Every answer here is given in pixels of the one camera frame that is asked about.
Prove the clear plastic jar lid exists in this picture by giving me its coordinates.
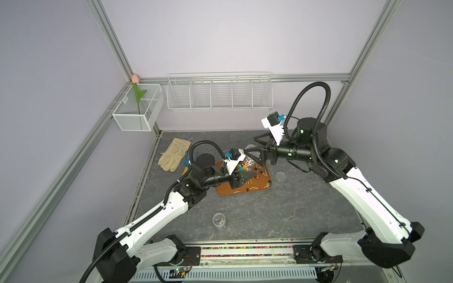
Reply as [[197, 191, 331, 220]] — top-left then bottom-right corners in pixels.
[[276, 172, 286, 182]]

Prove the clear jar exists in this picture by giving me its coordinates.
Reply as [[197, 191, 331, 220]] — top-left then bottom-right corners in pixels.
[[212, 212, 227, 232], [238, 156, 256, 172]]

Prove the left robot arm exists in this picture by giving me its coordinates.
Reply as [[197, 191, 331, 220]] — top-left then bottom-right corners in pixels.
[[80, 140, 256, 283]]

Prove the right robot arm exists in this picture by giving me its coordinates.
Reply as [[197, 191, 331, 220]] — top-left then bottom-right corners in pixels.
[[246, 81, 425, 268]]

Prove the orange wooden tray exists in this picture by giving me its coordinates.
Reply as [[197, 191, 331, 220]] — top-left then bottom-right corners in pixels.
[[217, 163, 273, 196]]

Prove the blue garden hand rake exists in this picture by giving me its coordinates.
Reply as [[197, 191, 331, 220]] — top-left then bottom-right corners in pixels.
[[182, 153, 191, 177]]

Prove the beige work glove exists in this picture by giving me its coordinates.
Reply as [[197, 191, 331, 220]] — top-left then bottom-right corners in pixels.
[[158, 138, 191, 172]]

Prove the artificial pink tulip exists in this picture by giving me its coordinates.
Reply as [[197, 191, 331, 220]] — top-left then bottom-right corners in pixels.
[[131, 74, 147, 114]]

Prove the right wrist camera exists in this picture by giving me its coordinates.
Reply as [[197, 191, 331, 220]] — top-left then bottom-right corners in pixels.
[[261, 112, 286, 146]]

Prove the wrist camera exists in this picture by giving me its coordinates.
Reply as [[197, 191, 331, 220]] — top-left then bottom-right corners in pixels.
[[224, 148, 246, 175], [261, 112, 286, 146]]

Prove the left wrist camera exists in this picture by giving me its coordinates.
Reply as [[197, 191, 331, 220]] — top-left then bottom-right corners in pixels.
[[224, 148, 246, 175]]

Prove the white wire wall basket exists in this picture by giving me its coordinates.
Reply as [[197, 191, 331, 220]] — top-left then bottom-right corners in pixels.
[[166, 72, 274, 111]]

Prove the white mesh wall box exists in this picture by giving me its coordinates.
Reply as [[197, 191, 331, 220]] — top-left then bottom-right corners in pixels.
[[112, 83, 165, 132]]

